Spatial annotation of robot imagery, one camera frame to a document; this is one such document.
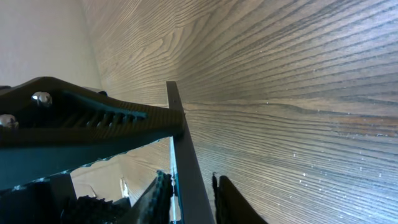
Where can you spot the blue-screen Samsung smartphone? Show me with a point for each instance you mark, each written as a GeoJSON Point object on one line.
{"type": "Point", "coordinates": [189, 186]}

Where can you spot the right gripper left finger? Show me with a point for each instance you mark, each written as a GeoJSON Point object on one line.
{"type": "Point", "coordinates": [153, 207]}

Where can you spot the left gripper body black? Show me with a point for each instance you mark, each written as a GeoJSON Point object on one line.
{"type": "Point", "coordinates": [54, 201]}

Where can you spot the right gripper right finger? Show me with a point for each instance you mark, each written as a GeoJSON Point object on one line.
{"type": "Point", "coordinates": [231, 206]}

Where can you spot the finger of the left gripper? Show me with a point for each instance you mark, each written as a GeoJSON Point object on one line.
{"type": "Point", "coordinates": [51, 126]}

